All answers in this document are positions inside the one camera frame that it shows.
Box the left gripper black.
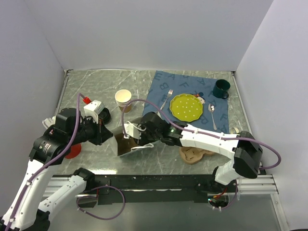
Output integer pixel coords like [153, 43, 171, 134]
[68, 114, 114, 145]

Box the light blue paper bag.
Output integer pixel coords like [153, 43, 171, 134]
[108, 126, 158, 156]

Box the stack of brown paper cups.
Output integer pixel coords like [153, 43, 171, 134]
[115, 89, 132, 113]

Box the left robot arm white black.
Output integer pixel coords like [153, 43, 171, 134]
[0, 104, 113, 231]

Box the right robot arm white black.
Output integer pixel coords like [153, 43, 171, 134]
[139, 112, 263, 192]

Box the stack of black lids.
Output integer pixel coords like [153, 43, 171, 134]
[98, 107, 111, 125]

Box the red cup holder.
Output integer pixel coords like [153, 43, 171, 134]
[65, 143, 82, 159]

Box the yellow plate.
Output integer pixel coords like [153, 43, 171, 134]
[169, 94, 203, 122]

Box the silver fork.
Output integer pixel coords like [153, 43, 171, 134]
[160, 90, 173, 110]

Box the blue letter-print cloth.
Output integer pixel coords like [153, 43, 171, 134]
[146, 71, 229, 133]

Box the dark green enamel mug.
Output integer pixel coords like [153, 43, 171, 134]
[212, 79, 231, 99]

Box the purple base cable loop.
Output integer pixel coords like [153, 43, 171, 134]
[76, 185, 126, 221]

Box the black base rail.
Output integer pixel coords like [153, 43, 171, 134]
[48, 173, 241, 205]

